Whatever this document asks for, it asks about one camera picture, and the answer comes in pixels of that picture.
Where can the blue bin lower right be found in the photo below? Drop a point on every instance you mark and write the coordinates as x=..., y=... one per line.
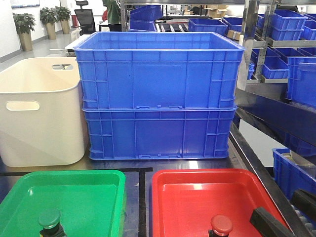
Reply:
x=290, y=175

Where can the red push button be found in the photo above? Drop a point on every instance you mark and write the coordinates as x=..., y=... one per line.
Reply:
x=221, y=226

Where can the black office chair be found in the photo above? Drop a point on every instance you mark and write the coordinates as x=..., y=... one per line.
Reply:
x=85, y=18

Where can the stacked blue crate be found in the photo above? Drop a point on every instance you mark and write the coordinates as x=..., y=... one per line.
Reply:
x=137, y=70
x=159, y=134

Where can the green plastic tray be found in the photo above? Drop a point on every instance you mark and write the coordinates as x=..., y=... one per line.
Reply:
x=91, y=202

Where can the green push button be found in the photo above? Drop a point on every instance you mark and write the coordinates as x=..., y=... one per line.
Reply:
x=50, y=223

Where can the lower stacked blue crate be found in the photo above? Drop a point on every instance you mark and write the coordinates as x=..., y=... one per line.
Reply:
x=159, y=134

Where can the upper stacked blue crate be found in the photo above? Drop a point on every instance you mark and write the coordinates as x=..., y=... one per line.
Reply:
x=137, y=70

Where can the red plastic tray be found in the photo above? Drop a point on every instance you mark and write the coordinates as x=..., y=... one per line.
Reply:
x=184, y=201

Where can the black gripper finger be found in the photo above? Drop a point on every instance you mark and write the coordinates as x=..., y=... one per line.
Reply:
x=267, y=225
x=304, y=201

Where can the white plastic basket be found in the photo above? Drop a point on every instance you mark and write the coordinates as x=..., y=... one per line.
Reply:
x=41, y=120

